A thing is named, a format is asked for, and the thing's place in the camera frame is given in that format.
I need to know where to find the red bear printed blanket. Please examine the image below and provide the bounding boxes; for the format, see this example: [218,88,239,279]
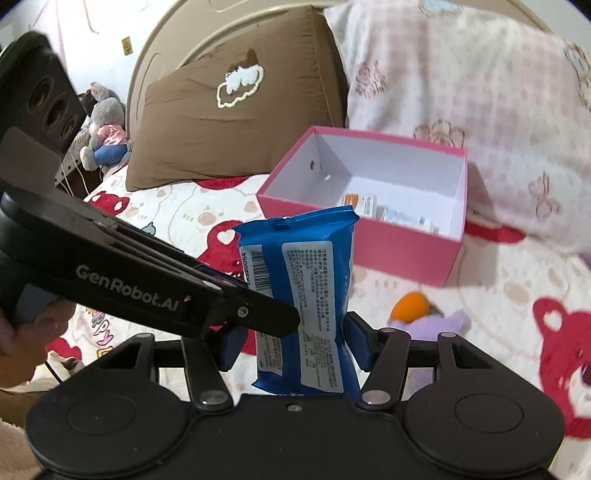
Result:
[0,172,591,480]

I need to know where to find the blue wet wipes packet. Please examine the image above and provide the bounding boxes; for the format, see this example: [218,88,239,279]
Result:
[230,206,360,397]

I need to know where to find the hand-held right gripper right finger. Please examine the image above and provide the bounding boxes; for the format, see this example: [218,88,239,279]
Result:
[342,311,493,414]

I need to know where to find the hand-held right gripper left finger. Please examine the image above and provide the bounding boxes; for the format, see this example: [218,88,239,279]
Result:
[97,323,246,414]

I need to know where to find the pink checked pillow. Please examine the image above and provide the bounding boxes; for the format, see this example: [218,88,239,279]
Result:
[322,0,591,256]

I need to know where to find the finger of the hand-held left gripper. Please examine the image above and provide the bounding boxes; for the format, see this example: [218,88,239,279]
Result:
[99,217,249,292]
[182,288,302,339]

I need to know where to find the pink cardboard box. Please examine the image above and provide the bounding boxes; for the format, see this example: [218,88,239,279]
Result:
[256,125,469,287]

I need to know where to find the grey plush toy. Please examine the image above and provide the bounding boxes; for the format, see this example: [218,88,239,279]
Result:
[79,82,133,172]

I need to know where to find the small orange white packet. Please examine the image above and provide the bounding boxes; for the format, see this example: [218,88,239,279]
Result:
[341,193,378,217]

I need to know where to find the purple plush cloth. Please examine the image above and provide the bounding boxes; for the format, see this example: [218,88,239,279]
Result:
[392,308,470,394]

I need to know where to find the person's left hand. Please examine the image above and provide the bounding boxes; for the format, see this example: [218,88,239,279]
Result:
[0,300,77,394]

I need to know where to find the black white plush toy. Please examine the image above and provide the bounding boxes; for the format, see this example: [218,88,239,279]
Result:
[76,90,99,120]

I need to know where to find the orange ball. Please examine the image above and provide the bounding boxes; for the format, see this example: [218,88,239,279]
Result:
[389,290,433,322]

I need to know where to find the brown pillow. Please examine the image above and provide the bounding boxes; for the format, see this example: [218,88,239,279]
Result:
[125,4,347,193]

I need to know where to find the small white blue box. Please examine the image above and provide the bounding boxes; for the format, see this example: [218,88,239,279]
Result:
[380,206,440,233]

